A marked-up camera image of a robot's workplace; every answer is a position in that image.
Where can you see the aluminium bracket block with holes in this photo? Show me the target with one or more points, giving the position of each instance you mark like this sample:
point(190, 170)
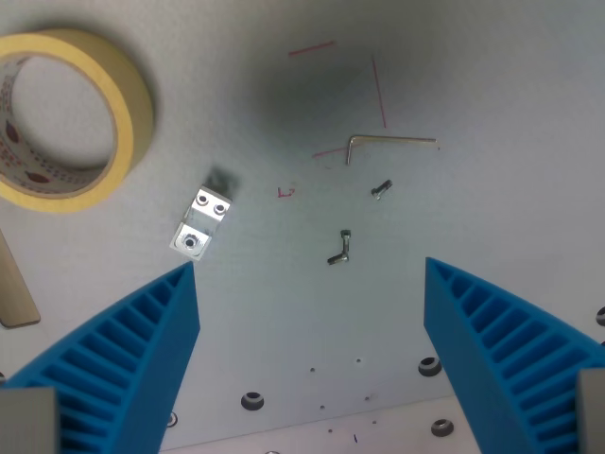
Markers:
point(201, 222)

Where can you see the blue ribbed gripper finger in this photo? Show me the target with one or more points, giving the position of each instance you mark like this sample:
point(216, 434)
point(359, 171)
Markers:
point(118, 359)
point(510, 359)

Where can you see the yellow masking tape roll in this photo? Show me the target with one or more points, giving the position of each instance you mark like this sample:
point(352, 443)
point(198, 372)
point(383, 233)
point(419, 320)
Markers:
point(124, 94)

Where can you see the light wooden stick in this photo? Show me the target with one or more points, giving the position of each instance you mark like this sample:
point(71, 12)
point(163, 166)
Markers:
point(13, 293)

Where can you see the black socket head screw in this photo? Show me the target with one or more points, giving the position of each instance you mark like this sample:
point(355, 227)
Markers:
point(346, 239)
point(382, 189)
point(338, 258)

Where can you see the silver hex allen key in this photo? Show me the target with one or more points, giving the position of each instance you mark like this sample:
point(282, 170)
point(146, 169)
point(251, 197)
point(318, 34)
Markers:
point(378, 140)

